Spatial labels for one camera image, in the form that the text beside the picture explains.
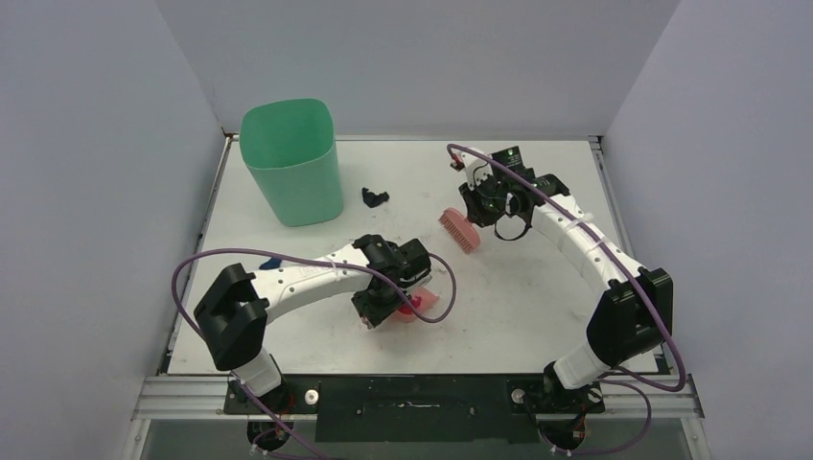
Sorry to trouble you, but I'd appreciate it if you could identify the pink plastic dustpan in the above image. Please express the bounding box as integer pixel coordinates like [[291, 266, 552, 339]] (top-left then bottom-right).
[[390, 287, 439, 322]]

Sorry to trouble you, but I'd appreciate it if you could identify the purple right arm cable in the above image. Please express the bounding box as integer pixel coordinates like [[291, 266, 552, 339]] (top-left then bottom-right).
[[446, 143, 687, 393]]

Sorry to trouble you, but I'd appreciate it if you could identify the green plastic waste bin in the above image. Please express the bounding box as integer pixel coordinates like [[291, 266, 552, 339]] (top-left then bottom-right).
[[239, 98, 344, 227]]

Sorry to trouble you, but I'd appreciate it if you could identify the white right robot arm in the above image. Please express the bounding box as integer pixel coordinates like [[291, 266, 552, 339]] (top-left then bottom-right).
[[447, 144, 673, 411]]

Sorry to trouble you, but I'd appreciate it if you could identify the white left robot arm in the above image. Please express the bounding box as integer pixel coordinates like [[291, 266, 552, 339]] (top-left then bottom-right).
[[194, 235, 431, 413]]

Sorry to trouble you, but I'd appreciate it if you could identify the red paper scrap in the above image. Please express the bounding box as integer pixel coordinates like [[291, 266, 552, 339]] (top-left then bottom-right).
[[395, 296, 423, 321]]

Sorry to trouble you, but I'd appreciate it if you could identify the aluminium frame rail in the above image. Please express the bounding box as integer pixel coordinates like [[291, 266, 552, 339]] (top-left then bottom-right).
[[132, 376, 703, 421]]

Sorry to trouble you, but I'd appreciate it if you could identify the pink plastic hand brush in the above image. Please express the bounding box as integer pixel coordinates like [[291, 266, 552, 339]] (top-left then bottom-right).
[[438, 207, 481, 254]]

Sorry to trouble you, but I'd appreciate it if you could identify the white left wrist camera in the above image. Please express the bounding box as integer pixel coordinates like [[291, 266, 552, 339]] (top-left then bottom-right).
[[401, 268, 432, 290]]

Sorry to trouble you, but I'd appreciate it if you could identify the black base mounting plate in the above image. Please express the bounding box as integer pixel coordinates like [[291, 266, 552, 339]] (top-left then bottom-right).
[[221, 374, 611, 445]]

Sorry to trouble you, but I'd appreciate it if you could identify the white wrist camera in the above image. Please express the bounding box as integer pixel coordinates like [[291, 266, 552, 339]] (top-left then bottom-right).
[[401, 268, 432, 290], [450, 149, 493, 190]]

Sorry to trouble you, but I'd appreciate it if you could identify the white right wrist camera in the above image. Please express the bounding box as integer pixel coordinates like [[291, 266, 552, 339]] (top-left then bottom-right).
[[450, 149, 493, 190]]

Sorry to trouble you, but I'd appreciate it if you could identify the small dark blue paper scrap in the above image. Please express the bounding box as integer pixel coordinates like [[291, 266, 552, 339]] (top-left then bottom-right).
[[259, 258, 282, 270]]

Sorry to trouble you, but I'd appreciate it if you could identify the black paper scrap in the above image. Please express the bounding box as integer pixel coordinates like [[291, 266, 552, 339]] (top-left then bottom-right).
[[361, 188, 390, 208]]

